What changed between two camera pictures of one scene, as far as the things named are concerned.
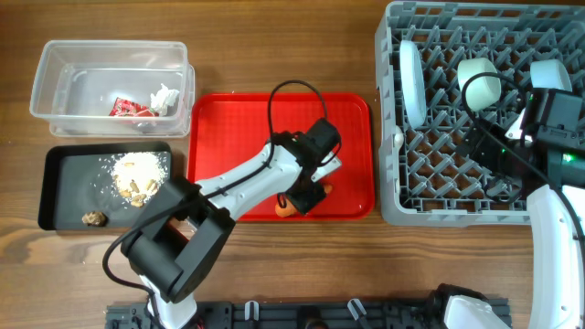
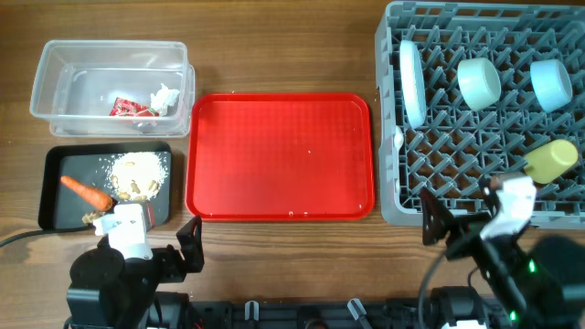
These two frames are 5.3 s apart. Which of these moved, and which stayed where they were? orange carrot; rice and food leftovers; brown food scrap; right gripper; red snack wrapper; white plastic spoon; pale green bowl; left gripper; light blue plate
Moved: left gripper; right gripper; orange carrot
Stayed: pale green bowl; red snack wrapper; light blue plate; white plastic spoon; rice and food leftovers; brown food scrap
